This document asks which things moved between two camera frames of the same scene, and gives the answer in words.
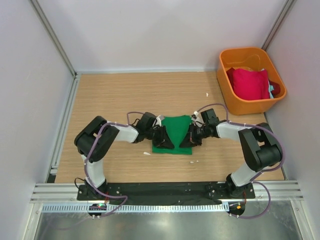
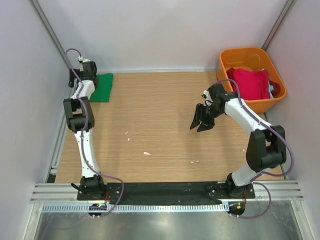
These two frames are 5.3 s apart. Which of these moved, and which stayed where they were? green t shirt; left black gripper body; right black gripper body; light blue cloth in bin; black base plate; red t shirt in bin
Moved: right black gripper body; green t shirt; left black gripper body
Stayed: black base plate; red t shirt in bin; light blue cloth in bin
